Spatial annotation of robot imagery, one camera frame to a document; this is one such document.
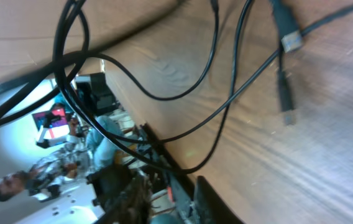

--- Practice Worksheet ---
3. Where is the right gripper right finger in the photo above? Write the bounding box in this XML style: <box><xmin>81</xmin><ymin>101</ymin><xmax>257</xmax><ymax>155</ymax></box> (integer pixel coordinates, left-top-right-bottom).
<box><xmin>193</xmin><ymin>176</ymin><xmax>244</xmax><ymax>224</ymax></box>

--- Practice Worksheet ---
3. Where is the seated person in background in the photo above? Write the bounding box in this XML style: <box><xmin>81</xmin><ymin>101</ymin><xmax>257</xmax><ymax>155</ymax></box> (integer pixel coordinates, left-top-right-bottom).
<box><xmin>0</xmin><ymin>118</ymin><xmax>120</xmax><ymax>202</ymax></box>

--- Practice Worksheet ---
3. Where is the red background monitor screen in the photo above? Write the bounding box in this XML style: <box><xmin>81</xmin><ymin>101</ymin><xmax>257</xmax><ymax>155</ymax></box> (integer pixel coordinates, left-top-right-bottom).
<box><xmin>32</xmin><ymin>108</ymin><xmax>70</xmax><ymax>142</ymax></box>

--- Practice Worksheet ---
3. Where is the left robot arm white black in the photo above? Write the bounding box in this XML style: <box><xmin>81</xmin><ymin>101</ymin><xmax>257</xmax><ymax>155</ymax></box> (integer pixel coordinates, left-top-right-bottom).
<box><xmin>16</xmin><ymin>182</ymin><xmax>104</xmax><ymax>224</ymax></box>

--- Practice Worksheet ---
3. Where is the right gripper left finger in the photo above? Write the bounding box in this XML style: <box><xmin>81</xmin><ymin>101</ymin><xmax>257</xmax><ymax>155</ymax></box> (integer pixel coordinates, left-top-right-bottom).
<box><xmin>94</xmin><ymin>174</ymin><xmax>152</xmax><ymax>224</ymax></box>

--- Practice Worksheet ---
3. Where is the black usb cable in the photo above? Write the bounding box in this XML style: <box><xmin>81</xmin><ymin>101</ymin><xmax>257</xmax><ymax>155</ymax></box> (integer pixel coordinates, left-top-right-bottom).
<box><xmin>0</xmin><ymin>0</ymin><xmax>353</xmax><ymax>175</ymax></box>

